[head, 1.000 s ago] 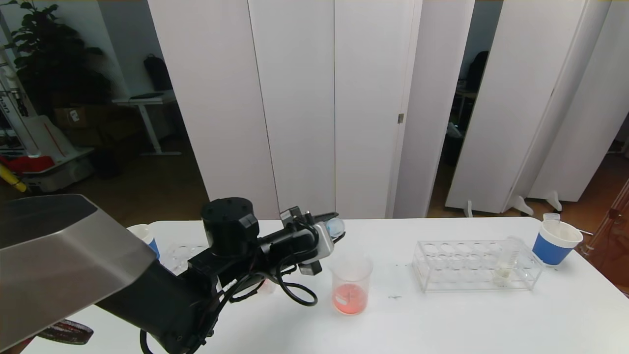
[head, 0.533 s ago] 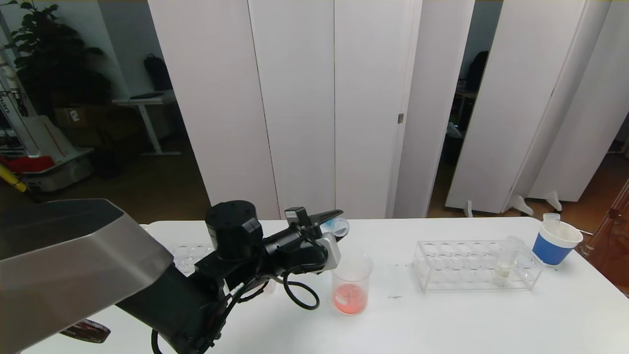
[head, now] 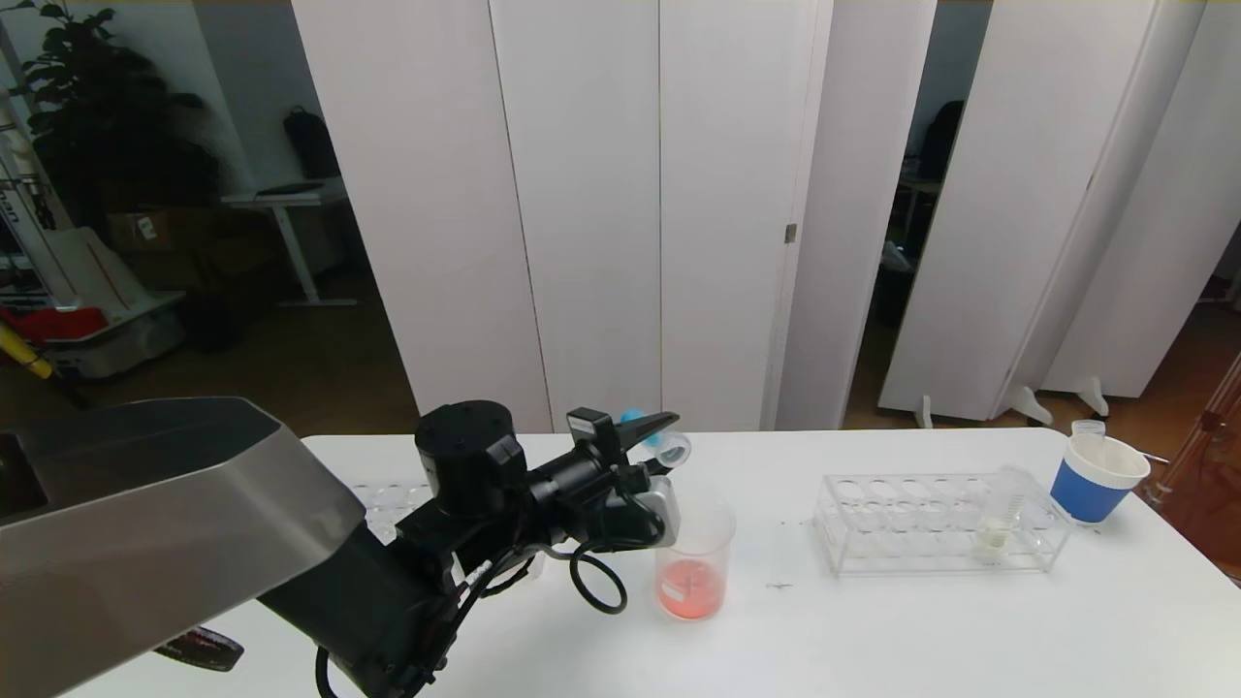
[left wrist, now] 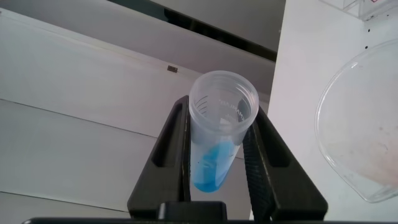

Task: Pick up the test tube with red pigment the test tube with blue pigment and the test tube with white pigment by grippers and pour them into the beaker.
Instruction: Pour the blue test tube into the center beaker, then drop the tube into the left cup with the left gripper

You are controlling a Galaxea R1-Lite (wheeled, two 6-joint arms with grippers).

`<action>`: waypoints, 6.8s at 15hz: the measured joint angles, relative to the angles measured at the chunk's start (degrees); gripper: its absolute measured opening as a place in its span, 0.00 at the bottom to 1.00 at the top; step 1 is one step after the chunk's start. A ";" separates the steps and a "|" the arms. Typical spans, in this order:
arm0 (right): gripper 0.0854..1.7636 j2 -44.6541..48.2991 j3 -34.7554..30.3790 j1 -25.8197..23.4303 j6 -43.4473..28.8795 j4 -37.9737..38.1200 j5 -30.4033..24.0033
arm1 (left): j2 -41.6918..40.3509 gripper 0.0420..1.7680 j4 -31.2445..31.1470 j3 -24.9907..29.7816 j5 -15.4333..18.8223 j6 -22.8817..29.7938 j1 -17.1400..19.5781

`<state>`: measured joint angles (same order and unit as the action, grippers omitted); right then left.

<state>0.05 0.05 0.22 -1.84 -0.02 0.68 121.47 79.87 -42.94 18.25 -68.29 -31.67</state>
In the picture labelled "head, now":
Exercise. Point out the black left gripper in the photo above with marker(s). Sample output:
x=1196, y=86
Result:
x=593, y=438

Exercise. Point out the blue pigment test tube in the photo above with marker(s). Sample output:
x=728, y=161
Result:
x=674, y=451

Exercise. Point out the red pigment test tube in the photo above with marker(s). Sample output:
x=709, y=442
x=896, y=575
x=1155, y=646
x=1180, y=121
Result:
x=1088, y=428

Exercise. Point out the black and silver left robot arm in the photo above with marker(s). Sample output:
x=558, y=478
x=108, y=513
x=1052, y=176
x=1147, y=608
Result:
x=145, y=523

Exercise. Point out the clear glass beaker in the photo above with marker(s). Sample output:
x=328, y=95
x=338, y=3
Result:
x=703, y=582

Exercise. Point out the clear acrylic test tube rack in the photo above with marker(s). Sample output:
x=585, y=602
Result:
x=393, y=499
x=931, y=560

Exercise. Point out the pale liquid test tube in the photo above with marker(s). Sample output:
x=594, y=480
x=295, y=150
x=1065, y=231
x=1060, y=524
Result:
x=999, y=523

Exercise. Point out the white partition panel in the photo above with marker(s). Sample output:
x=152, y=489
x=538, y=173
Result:
x=1115, y=174
x=1163, y=242
x=727, y=194
x=1008, y=194
x=417, y=194
x=591, y=194
x=843, y=194

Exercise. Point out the white partition foot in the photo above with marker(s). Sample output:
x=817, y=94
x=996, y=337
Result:
x=1030, y=405
x=1094, y=397
x=923, y=414

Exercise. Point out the black chair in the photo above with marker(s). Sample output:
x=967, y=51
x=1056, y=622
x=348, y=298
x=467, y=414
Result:
x=940, y=141

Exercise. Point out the blue and white paper cup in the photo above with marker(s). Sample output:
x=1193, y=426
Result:
x=1086, y=490

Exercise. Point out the white standing desk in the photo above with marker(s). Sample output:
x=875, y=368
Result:
x=281, y=201

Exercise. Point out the black bin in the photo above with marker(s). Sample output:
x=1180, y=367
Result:
x=213, y=325

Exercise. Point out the black backpack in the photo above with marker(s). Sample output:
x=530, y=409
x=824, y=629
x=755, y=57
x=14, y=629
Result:
x=310, y=145

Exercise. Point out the brown cardboard box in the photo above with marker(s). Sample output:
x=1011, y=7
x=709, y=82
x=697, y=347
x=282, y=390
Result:
x=165, y=233

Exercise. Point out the grey plastic crate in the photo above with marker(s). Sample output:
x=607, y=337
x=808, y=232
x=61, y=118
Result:
x=126, y=351

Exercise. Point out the white flat board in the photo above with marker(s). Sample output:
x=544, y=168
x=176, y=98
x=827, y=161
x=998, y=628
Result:
x=97, y=271

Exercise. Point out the red plastic item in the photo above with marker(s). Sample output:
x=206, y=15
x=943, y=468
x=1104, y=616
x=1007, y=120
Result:
x=58, y=325

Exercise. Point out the dark green potted plant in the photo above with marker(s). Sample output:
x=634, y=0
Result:
x=107, y=126

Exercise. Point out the white upright machine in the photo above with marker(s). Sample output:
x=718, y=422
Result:
x=19, y=213

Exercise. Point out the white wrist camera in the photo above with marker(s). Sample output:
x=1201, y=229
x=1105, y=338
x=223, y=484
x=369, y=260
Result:
x=661, y=509

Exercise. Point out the transparent acrylic frame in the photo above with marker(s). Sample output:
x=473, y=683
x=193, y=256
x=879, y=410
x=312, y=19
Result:
x=1212, y=456

